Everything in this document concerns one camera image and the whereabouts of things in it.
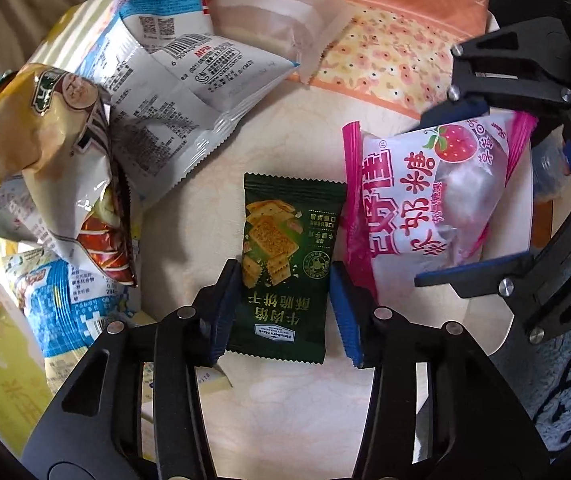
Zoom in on blue white snack bag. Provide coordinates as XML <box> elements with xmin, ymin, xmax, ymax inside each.
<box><xmin>80</xmin><ymin>0</ymin><xmax>297</xmax><ymax>207</ymax></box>

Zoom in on dark green cracker packet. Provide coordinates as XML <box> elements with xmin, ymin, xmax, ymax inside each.
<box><xmin>227</xmin><ymin>174</ymin><xmax>346</xmax><ymax>364</ymax></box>

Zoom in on orange floral towel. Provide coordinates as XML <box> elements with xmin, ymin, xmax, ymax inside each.
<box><xmin>205</xmin><ymin>0</ymin><xmax>492</xmax><ymax>122</ymax></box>

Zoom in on yellow chip bag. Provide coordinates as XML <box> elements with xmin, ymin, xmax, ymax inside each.
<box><xmin>0</xmin><ymin>63</ymin><xmax>137</xmax><ymax>286</ymax></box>

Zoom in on pink strawberry candy bag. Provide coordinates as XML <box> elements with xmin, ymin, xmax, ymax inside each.
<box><xmin>342</xmin><ymin>110</ymin><xmax>538</xmax><ymax>299</ymax></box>

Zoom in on grey white printed bag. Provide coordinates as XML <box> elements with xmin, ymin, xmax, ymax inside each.
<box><xmin>0</xmin><ymin>176</ymin><xmax>56</xmax><ymax>250</ymax></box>

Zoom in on light blue small packet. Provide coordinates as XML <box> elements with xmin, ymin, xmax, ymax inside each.
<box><xmin>2</xmin><ymin>248</ymin><xmax>140</xmax><ymax>392</ymax></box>

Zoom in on green cardboard box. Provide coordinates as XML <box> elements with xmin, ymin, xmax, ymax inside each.
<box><xmin>0</xmin><ymin>284</ymin><xmax>52</xmax><ymax>457</ymax></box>

